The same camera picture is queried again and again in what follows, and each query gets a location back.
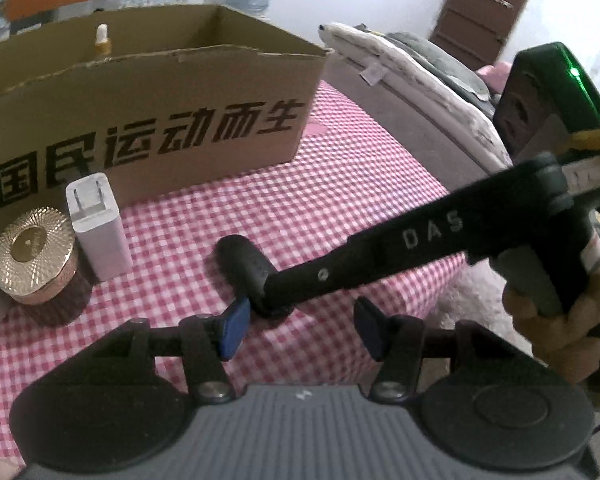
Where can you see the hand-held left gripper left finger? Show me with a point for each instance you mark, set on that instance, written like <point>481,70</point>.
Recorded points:
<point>235,325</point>

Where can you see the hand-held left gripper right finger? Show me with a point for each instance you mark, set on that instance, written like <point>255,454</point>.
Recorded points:
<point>370,330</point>

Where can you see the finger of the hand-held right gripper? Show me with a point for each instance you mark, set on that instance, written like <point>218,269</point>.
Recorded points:
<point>430,240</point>

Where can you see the black cylinder case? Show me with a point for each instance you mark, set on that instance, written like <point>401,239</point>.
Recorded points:
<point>245,260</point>

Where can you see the brown cardboard box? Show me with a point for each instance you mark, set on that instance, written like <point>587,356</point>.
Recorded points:
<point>180,85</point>

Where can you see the green dropper bottle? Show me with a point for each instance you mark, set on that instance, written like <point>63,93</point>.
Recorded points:
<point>102,42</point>

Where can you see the person's right hand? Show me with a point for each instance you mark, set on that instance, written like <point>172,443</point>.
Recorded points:
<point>555,340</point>

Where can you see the pink plush toy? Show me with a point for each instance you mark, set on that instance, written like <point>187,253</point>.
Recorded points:
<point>495,77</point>

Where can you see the grey folded blanket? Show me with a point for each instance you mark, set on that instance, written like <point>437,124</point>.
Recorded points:
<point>440,57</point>

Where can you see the brown wooden door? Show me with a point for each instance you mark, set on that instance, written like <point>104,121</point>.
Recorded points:
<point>485,5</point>

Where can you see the white plug charger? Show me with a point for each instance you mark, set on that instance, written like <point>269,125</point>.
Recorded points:
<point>100,230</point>

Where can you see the gold lidded cosmetic jar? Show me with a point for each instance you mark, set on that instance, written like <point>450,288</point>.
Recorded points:
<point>30,250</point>

